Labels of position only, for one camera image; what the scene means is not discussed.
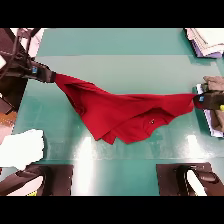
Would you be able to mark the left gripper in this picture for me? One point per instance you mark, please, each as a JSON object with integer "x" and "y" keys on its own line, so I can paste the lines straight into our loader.
{"x": 43, "y": 74}

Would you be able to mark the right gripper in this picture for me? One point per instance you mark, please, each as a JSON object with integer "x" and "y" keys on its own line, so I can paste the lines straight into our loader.
{"x": 210, "y": 101}

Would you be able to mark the red T-shirt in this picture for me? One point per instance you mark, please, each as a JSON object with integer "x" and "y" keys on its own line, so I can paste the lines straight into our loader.
{"x": 113, "y": 111}

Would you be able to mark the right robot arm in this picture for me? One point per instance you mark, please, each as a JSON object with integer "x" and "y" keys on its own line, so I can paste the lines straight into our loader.
{"x": 173, "y": 180}

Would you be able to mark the brown garment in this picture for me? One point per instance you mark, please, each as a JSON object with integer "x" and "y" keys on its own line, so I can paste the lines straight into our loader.
{"x": 215, "y": 83}

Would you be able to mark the lavender garment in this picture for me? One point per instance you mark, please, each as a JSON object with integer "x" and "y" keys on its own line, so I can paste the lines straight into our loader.
{"x": 213, "y": 54}

